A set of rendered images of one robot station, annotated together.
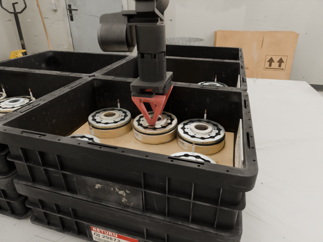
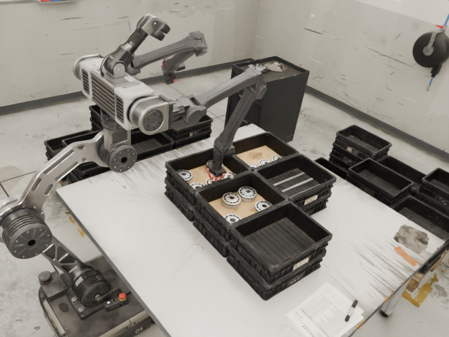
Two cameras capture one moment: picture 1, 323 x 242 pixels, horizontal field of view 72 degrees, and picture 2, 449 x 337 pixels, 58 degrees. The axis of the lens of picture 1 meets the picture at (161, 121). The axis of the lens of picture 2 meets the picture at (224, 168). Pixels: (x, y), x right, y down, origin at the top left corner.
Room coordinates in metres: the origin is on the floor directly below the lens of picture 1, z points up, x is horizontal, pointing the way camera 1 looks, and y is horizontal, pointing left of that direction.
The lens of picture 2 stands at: (1.42, -1.50, 2.20)
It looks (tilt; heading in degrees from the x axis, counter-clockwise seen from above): 34 degrees down; 121
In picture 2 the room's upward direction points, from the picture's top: 8 degrees clockwise
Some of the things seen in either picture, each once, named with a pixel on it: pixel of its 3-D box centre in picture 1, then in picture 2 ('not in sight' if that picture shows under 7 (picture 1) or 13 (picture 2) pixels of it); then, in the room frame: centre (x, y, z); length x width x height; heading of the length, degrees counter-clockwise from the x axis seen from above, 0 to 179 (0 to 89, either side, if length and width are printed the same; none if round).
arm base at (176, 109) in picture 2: not in sight; (171, 110); (0.46, -0.38, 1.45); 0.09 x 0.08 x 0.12; 167
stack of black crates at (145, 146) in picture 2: not in sight; (143, 158); (-0.57, 0.49, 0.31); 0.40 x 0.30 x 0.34; 77
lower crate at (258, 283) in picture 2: not in sight; (275, 256); (0.96, -0.13, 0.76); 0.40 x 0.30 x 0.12; 73
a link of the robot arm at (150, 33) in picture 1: (147, 37); (218, 154); (0.45, 0.03, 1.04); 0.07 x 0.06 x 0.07; 77
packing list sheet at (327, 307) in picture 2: not in sight; (326, 314); (1.29, -0.23, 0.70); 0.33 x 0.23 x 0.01; 77
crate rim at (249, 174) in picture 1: (140, 111); (208, 168); (0.39, 0.04, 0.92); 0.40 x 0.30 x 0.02; 73
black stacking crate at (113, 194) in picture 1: (141, 134); (207, 175); (0.39, 0.04, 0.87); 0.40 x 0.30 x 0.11; 73
